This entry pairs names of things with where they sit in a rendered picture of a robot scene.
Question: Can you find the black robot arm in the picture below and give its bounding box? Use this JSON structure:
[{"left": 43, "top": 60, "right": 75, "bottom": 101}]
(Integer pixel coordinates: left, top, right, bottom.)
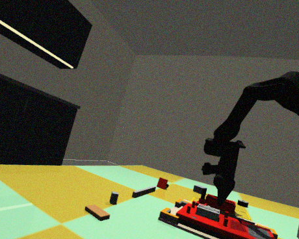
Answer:
[{"left": 201, "top": 71, "right": 299, "bottom": 175}]

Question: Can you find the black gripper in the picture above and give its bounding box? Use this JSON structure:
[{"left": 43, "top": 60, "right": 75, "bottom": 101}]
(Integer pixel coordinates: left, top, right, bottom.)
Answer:
[{"left": 213, "top": 157, "right": 237, "bottom": 206}]

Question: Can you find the brown rectangular block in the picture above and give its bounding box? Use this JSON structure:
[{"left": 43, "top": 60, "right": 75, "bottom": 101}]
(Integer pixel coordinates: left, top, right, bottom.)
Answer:
[{"left": 85, "top": 205, "right": 110, "bottom": 221}]

